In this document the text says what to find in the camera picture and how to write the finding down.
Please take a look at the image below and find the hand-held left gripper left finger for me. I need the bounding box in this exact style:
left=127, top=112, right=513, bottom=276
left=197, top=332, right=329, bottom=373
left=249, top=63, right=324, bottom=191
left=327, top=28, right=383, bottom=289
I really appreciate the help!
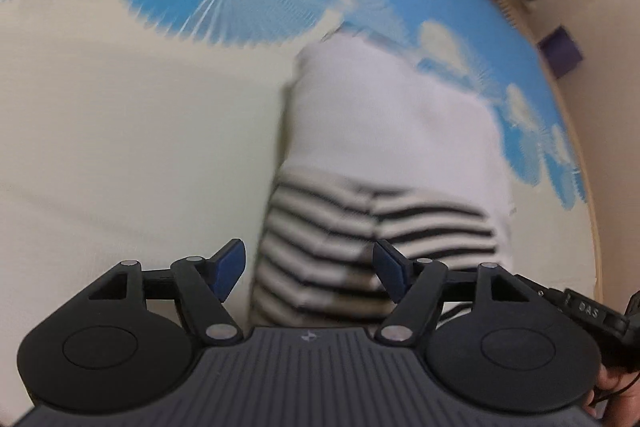
left=87, top=238, right=247, bottom=342

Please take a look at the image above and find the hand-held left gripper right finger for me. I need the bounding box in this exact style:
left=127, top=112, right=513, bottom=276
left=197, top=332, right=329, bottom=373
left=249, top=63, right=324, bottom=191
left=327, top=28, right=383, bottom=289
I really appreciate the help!
left=372, top=239, right=540, bottom=344

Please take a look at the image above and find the black white striped shirt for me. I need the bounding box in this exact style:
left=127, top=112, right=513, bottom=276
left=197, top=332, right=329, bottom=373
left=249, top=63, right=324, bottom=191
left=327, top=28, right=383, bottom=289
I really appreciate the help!
left=247, top=29, right=517, bottom=328

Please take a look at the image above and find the person's right hand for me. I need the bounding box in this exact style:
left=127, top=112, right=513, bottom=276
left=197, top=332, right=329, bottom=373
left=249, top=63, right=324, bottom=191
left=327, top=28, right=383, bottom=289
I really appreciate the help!
left=595, top=366, right=626, bottom=400

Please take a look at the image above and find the blue white printed blanket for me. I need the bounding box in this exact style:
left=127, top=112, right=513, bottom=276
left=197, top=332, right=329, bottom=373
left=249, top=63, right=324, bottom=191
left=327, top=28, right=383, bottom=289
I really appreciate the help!
left=0, top=0, right=601, bottom=358

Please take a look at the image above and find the purple box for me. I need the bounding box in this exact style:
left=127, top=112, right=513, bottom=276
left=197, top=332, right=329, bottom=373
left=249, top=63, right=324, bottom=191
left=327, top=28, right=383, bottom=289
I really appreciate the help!
left=537, top=27, right=586, bottom=80

